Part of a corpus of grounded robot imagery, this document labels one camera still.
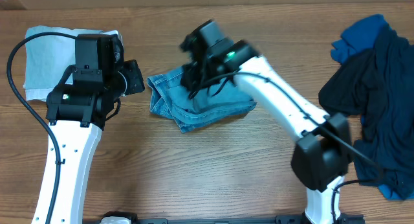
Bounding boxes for blue denim jeans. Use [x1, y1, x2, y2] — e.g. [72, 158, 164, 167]
[147, 67, 256, 133]

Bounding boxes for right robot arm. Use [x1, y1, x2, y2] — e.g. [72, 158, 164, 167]
[180, 20, 353, 223]

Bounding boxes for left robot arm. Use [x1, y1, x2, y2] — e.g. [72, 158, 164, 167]
[32, 30, 145, 223]

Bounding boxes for folded light blue jeans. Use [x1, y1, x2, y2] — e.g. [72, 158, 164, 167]
[23, 25, 124, 102]

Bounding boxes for black garment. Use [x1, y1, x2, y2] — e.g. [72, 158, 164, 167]
[318, 49, 386, 119]

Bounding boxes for dark blue garment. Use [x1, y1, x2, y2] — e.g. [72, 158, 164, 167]
[331, 14, 413, 199]

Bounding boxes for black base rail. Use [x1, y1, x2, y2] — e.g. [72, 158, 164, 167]
[96, 210, 366, 224]

